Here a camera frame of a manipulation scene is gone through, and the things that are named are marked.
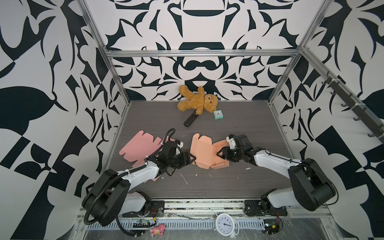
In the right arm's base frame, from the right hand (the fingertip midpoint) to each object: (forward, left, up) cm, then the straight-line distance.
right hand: (220, 153), depth 88 cm
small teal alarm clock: (+32, -3, -3) cm, 32 cm away
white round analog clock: (-34, +1, -2) cm, 34 cm away
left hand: (-4, +15, +3) cm, 16 cm away
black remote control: (+28, +17, -3) cm, 32 cm away
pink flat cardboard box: (+9, +50, -6) cm, 51 cm away
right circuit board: (-34, -21, -6) cm, 40 cm away
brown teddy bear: (+39, +11, +2) cm, 41 cm away
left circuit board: (-32, +39, -3) cm, 51 cm away
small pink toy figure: (-35, +31, -1) cm, 47 cm away
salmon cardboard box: (0, +8, +1) cm, 8 cm away
